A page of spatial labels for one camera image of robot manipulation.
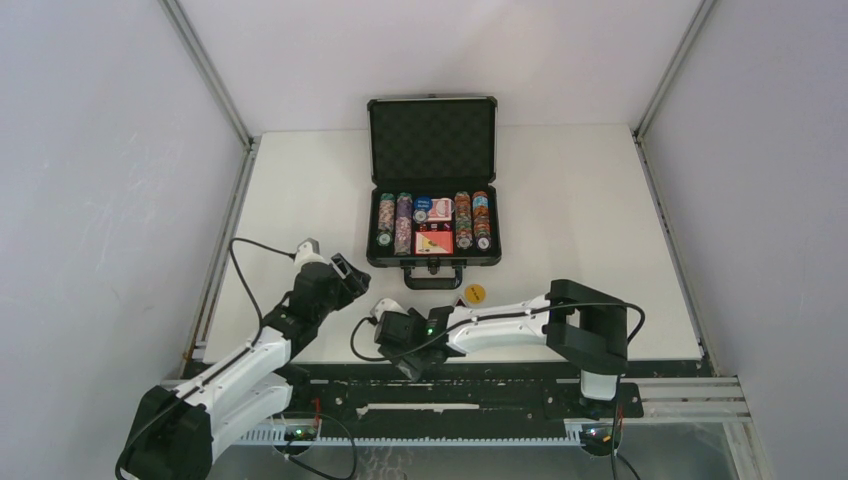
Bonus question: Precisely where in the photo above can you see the far right chip row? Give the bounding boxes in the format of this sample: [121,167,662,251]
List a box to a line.
[472,191,492,251]

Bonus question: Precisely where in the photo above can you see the red playing card box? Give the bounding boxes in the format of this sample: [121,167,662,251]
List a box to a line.
[414,230,454,256]

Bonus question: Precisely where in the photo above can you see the right circuit board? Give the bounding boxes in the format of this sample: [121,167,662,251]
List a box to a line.
[580,426,616,444]

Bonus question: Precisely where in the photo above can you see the blue small blind button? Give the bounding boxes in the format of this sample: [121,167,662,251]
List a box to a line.
[412,196,433,224]

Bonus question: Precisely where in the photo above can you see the black poker case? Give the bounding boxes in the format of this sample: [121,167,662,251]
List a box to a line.
[366,96,502,290]

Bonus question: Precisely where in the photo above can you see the purple chip row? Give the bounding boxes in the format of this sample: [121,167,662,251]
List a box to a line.
[394,192,413,256]

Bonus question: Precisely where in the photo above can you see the red card deck in case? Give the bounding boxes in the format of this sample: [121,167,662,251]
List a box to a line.
[427,198,454,223]

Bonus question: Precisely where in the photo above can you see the circuit board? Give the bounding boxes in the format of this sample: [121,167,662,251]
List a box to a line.
[284,427,317,443]
[580,426,616,444]

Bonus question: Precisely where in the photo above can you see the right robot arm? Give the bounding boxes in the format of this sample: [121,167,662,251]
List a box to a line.
[367,279,644,416]

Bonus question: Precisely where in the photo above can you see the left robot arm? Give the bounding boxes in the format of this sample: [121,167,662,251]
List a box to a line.
[114,254,371,479]

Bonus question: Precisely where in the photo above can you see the white slotted cable duct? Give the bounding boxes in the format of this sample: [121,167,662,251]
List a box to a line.
[234,424,584,447]

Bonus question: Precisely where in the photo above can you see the red dice in case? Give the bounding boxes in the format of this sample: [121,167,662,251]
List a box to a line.
[417,222,453,232]

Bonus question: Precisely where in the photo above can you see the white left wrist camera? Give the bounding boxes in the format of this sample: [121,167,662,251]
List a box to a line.
[294,238,326,270]

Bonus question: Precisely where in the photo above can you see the black mounting base plate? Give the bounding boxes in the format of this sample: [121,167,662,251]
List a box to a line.
[248,360,713,440]

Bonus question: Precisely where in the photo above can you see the inner right chip row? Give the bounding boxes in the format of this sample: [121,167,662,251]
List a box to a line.
[454,191,473,249]

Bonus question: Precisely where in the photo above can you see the yellow round button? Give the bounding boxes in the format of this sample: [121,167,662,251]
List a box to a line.
[463,284,487,305]

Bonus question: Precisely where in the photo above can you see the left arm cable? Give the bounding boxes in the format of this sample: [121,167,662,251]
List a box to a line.
[113,238,299,480]

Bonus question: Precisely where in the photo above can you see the left circuit board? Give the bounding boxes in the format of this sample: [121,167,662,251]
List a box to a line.
[284,427,317,443]

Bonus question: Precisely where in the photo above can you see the far left chip row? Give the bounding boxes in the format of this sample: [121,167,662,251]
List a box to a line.
[376,193,395,247]

